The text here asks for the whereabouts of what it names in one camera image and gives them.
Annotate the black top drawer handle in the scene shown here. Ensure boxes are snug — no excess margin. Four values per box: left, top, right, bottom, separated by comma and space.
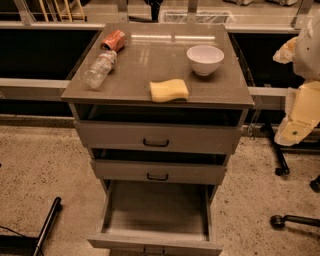
143, 138, 170, 147

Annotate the grey drawer cabinet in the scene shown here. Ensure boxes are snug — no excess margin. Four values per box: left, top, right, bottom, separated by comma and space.
60, 22, 256, 256

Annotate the black middle drawer handle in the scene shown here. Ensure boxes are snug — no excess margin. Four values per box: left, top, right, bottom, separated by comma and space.
146, 173, 169, 181

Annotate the clear plastic bottle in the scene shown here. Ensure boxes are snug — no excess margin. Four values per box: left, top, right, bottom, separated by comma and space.
83, 51, 117, 88

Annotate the white bowl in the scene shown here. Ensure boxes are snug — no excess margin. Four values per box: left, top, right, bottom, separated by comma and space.
187, 45, 224, 76

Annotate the black caster leg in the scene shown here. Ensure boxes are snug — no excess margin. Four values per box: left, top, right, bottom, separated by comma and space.
270, 215, 320, 229

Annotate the black caster at edge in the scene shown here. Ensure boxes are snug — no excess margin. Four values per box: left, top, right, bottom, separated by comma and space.
310, 175, 320, 193

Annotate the black bar on floor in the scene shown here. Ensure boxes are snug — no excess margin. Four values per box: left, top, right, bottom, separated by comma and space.
32, 197, 62, 256

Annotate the grey bottom drawer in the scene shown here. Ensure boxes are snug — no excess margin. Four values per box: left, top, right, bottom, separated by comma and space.
88, 181, 223, 256

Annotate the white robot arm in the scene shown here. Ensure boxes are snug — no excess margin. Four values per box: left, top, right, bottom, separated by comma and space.
273, 13, 320, 146

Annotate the yellow green sponge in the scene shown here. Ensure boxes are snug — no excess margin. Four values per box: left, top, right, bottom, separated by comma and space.
150, 79, 189, 103

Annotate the grey drawer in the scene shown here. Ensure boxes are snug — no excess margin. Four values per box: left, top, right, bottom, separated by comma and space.
91, 149, 228, 184
88, 181, 223, 256
75, 105, 242, 154

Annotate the black stand leg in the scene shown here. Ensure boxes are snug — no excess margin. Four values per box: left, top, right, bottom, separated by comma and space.
260, 122, 290, 176

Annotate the grey middle drawer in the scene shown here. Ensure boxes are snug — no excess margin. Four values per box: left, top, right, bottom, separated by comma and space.
91, 149, 228, 184

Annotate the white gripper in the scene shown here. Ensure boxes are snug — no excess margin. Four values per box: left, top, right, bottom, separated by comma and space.
273, 37, 320, 146

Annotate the grey top drawer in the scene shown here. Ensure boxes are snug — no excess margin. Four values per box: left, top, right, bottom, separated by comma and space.
75, 105, 242, 154

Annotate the black drawer handle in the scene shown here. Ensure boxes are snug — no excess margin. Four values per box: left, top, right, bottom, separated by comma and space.
143, 138, 170, 147
146, 173, 169, 181

